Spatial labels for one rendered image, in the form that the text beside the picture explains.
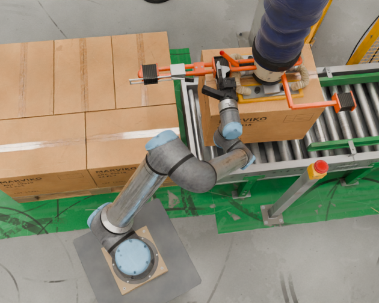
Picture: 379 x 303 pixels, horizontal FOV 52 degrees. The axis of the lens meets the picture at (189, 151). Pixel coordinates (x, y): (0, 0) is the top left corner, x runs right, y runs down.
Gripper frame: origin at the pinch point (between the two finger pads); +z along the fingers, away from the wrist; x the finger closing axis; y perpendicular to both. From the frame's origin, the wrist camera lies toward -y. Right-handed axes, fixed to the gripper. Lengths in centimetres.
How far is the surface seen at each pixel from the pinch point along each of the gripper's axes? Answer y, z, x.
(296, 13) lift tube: 24, -10, 46
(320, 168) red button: 46, -51, -17
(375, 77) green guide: 119, 21, -58
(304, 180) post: 44, -51, -36
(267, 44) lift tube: 19.2, -5.5, 22.6
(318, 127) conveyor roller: 74, -8, -66
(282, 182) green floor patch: 60, -27, -121
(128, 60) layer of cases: -46, 57, -67
